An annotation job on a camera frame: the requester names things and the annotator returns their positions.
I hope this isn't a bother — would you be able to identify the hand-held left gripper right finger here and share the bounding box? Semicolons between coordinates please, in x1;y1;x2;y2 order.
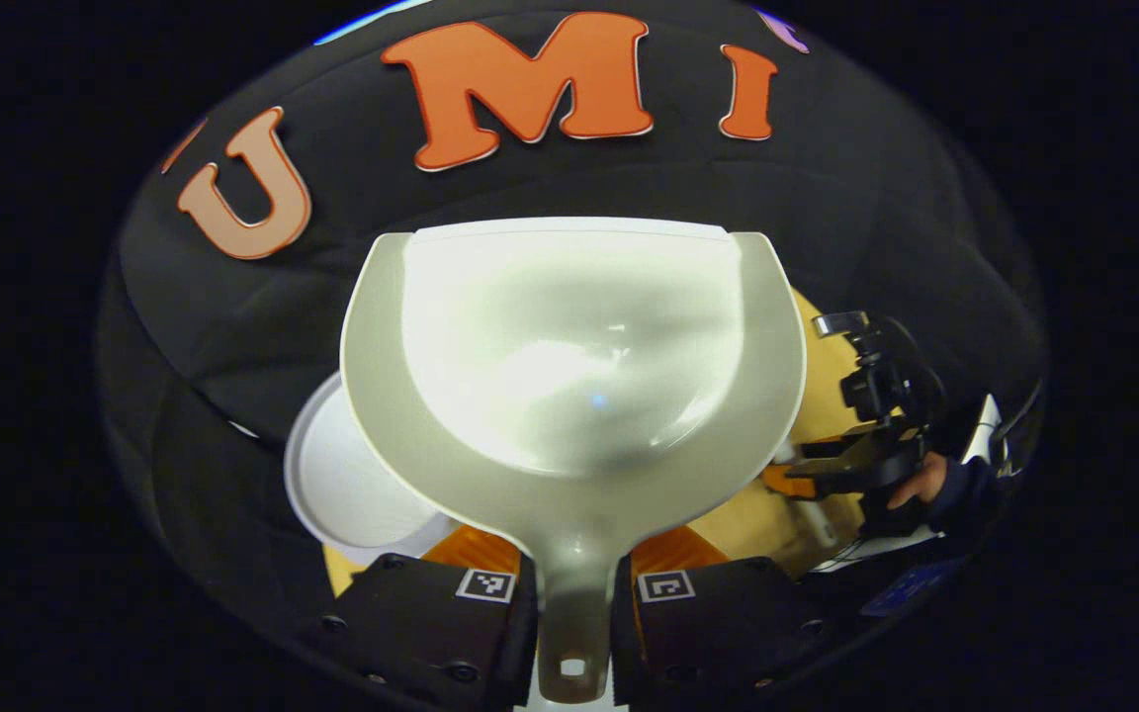
612;524;828;704

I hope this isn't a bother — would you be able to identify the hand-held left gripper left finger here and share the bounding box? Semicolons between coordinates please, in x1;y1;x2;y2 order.
322;524;539;709

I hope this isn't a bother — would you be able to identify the white ribbed garbage bin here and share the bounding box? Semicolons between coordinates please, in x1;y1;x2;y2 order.
283;374;454;567

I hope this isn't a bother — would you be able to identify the grey plastic dustpan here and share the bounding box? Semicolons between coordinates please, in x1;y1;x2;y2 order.
340;218;808;705

